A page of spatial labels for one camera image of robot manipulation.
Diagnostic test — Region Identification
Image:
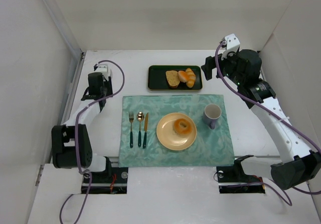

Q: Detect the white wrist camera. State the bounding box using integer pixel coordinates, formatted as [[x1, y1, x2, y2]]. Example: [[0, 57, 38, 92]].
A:
[[94, 63, 112, 81], [221, 34, 240, 60]]

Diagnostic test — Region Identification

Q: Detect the yellow round plate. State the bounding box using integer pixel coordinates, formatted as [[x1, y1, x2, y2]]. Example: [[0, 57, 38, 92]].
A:
[[156, 113, 197, 151]]

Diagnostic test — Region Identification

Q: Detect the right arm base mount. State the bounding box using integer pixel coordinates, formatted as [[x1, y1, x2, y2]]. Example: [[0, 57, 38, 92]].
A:
[[216, 166, 265, 194]]

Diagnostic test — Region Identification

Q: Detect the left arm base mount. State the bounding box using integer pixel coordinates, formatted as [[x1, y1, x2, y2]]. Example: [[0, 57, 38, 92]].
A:
[[89, 167, 128, 194]]

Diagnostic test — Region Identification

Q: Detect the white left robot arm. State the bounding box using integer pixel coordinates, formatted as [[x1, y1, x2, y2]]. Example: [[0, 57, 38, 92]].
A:
[[51, 72, 113, 176]]

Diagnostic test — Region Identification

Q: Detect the purple mug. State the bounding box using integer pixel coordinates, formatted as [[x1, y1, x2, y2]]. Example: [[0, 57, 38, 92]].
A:
[[203, 104, 222, 130]]

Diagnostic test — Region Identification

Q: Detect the orange bagel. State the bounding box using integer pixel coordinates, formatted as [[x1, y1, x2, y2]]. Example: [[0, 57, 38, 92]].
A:
[[174, 119, 192, 135]]

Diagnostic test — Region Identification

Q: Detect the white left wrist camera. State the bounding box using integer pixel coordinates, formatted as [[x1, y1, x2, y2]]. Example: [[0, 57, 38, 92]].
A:
[[94, 63, 112, 81]]

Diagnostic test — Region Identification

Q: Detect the striped long bread roll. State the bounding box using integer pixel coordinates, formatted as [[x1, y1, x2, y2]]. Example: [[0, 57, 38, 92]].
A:
[[185, 68, 196, 88]]

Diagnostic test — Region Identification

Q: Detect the gold fork green handle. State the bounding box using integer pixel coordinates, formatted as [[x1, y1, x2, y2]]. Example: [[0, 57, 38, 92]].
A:
[[129, 111, 134, 148]]

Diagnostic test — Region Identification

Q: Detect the gold spoon green handle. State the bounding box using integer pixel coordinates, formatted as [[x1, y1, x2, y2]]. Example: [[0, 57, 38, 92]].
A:
[[136, 111, 144, 147]]

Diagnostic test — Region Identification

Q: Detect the teal patterned placemat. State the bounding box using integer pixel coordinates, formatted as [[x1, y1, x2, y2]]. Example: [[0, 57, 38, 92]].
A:
[[119, 94, 234, 167]]

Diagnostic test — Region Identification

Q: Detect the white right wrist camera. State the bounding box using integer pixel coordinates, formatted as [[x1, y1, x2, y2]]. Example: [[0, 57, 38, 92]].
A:
[[221, 34, 240, 60]]

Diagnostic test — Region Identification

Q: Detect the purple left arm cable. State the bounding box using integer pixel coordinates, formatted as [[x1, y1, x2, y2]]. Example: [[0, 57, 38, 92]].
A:
[[59, 59, 125, 223]]

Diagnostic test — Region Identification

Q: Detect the dark green serving tray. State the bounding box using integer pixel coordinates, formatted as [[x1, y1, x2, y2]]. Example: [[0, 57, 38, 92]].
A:
[[147, 65, 203, 92]]

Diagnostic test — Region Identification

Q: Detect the gold knife green handle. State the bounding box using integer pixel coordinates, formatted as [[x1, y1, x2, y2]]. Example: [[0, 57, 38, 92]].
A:
[[142, 113, 149, 149]]

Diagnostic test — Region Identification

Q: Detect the round orange bun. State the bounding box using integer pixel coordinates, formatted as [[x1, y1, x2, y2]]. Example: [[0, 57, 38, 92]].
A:
[[178, 70, 189, 83]]

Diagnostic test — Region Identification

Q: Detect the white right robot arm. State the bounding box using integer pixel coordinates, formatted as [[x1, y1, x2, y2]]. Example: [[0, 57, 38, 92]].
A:
[[201, 49, 320, 190]]

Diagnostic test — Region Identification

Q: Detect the seeded bread slice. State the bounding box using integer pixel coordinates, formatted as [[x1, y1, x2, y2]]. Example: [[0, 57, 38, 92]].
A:
[[166, 70, 181, 88]]

